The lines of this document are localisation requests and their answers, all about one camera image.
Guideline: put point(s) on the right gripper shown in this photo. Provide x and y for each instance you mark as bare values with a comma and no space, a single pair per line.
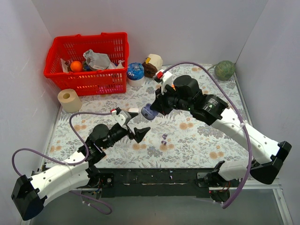
161,103

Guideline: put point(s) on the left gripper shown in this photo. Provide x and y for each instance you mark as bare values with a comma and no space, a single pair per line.
130,131

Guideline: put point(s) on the purple earbud charging case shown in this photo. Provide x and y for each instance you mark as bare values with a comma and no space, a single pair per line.
148,113

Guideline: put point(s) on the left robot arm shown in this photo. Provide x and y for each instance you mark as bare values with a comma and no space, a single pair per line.
31,194

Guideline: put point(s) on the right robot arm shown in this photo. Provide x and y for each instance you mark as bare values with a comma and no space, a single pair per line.
267,155

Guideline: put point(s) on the floral table mat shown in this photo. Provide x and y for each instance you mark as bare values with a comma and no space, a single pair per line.
176,140

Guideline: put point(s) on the blue white cup container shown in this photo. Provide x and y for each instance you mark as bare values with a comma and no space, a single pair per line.
135,74

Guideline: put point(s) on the brown white plush toy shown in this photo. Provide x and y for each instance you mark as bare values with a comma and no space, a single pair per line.
152,64

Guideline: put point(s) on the white pump bottle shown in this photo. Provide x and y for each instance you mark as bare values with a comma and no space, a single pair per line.
120,64

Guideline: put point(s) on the beige paper roll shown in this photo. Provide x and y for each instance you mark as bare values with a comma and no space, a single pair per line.
69,100

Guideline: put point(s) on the grey crumpled bag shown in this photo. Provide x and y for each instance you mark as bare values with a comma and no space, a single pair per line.
96,61

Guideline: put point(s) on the red plastic shopping basket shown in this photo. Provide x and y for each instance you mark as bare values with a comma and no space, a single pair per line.
67,67

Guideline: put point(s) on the green melon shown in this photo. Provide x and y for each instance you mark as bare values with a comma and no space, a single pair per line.
223,70

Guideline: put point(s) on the orange fruit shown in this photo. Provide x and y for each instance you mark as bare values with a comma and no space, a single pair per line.
76,66

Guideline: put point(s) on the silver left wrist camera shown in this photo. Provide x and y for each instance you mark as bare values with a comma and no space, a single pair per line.
123,118

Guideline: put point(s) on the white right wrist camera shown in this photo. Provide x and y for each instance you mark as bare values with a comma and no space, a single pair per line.
164,78

